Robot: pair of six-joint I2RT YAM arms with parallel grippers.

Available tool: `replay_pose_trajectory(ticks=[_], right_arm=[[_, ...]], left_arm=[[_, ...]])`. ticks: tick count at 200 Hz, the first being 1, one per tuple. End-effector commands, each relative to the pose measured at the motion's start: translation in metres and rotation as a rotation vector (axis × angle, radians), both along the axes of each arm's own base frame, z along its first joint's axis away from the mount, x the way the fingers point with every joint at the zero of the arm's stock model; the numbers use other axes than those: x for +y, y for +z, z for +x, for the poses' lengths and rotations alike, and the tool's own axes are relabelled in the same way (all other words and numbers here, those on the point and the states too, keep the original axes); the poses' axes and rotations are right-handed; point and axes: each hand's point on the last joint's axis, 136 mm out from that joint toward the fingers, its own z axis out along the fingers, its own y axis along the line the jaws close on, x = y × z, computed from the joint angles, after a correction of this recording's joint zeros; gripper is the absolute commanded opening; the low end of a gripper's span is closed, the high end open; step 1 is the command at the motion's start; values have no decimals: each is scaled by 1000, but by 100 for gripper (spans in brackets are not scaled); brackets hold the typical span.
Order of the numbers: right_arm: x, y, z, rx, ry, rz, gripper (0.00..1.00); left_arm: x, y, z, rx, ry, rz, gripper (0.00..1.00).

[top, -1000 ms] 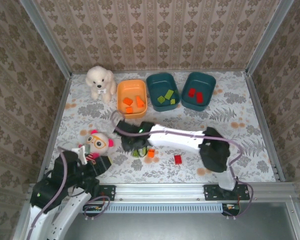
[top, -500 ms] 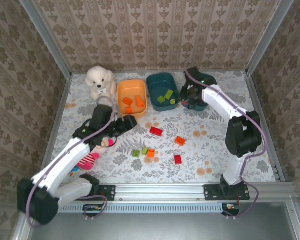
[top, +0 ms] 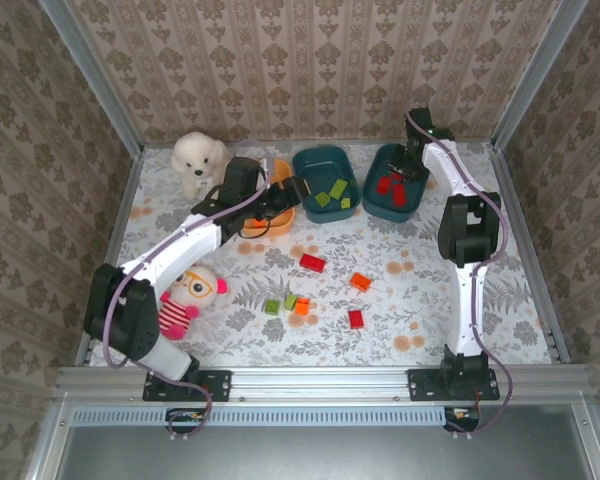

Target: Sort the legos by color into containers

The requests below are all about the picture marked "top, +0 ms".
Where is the teal plastic container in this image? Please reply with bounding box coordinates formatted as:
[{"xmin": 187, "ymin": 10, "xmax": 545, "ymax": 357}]
[
  {"xmin": 362, "ymin": 143, "xmax": 431, "ymax": 224},
  {"xmin": 291, "ymin": 144, "xmax": 362, "ymax": 224}
]

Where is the orange plastic container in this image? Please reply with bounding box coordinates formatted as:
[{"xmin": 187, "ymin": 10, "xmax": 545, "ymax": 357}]
[{"xmin": 239, "ymin": 157, "xmax": 297, "ymax": 239}]

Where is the white plush dog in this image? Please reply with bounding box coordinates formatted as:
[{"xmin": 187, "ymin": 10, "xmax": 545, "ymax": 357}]
[{"xmin": 171, "ymin": 130, "xmax": 233, "ymax": 199}]

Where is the long red lego brick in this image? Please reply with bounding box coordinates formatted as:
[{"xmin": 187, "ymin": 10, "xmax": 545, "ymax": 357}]
[{"xmin": 299, "ymin": 253, "xmax": 328, "ymax": 273}]

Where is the plush doll with glasses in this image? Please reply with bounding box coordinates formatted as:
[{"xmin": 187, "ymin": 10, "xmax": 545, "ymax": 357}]
[{"xmin": 158, "ymin": 264, "xmax": 230, "ymax": 342}]

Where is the floral patterned table mat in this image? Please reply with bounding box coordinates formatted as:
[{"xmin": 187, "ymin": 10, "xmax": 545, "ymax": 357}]
[{"xmin": 87, "ymin": 144, "xmax": 556, "ymax": 366}]

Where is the small black electronics board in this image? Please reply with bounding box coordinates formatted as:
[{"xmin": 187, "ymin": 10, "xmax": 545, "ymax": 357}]
[
  {"xmin": 443, "ymin": 405, "xmax": 482, "ymax": 433},
  {"xmin": 166, "ymin": 407, "xmax": 207, "ymax": 434}
]

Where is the grey metal sheet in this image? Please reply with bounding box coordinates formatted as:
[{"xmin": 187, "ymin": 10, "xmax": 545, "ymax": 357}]
[{"xmin": 54, "ymin": 404, "xmax": 597, "ymax": 480}]

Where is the aluminium back frame rail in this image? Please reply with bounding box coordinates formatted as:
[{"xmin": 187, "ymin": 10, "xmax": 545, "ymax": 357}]
[{"xmin": 142, "ymin": 138, "xmax": 495, "ymax": 150}]

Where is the thin black camera cable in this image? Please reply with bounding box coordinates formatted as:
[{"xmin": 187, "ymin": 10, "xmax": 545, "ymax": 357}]
[{"xmin": 237, "ymin": 214, "xmax": 279, "ymax": 242}]

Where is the aluminium side frame rail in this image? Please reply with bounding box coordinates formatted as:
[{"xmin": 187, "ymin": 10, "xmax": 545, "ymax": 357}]
[
  {"xmin": 487, "ymin": 143, "xmax": 571, "ymax": 365},
  {"xmin": 74, "ymin": 148, "xmax": 146, "ymax": 366}
]

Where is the aluminium frame post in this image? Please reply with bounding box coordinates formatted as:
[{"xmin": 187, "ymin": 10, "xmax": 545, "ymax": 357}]
[
  {"xmin": 490, "ymin": 0, "xmax": 590, "ymax": 149},
  {"xmin": 38, "ymin": 0, "xmax": 145, "ymax": 154}
]

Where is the aluminium front frame rail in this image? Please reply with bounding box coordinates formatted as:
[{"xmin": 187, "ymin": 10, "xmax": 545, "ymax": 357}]
[{"xmin": 53, "ymin": 363, "xmax": 600, "ymax": 405}]

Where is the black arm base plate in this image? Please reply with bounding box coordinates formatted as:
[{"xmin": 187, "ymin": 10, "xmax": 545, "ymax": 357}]
[
  {"xmin": 406, "ymin": 367, "xmax": 500, "ymax": 403},
  {"xmin": 142, "ymin": 368, "xmax": 232, "ymax": 403}
]

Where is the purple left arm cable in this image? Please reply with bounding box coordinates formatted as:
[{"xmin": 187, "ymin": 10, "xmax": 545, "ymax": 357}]
[{"xmin": 102, "ymin": 152, "xmax": 274, "ymax": 442}]

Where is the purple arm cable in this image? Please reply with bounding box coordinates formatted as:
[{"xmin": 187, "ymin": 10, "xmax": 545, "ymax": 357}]
[
  {"xmin": 102, "ymin": 152, "xmax": 274, "ymax": 442},
  {"xmin": 404, "ymin": 112, "xmax": 515, "ymax": 441}
]

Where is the grey slotted cable duct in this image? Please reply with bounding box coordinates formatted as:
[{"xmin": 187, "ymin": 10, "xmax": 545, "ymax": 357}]
[{"xmin": 71, "ymin": 405, "xmax": 450, "ymax": 428}]

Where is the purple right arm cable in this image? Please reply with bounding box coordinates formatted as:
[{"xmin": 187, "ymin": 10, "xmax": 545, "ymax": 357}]
[{"xmin": 404, "ymin": 112, "xmax": 515, "ymax": 441}]

